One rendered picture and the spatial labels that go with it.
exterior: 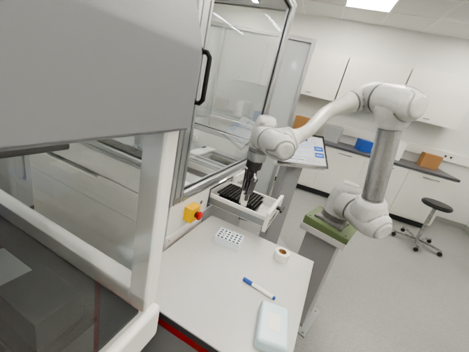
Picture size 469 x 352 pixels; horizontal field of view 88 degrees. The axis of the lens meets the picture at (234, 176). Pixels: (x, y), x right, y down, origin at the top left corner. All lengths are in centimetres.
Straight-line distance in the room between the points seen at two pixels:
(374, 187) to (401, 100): 42
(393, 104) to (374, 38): 387
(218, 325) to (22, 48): 81
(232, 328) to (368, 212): 87
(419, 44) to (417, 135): 142
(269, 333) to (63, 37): 82
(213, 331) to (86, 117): 72
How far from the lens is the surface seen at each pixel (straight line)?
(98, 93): 32
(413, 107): 118
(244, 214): 125
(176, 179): 98
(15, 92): 28
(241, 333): 89
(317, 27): 502
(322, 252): 167
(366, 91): 130
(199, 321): 88
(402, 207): 465
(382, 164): 130
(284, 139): 91
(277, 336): 87
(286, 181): 219
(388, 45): 504
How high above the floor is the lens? 146
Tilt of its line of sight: 20 degrees down
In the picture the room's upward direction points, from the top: 13 degrees clockwise
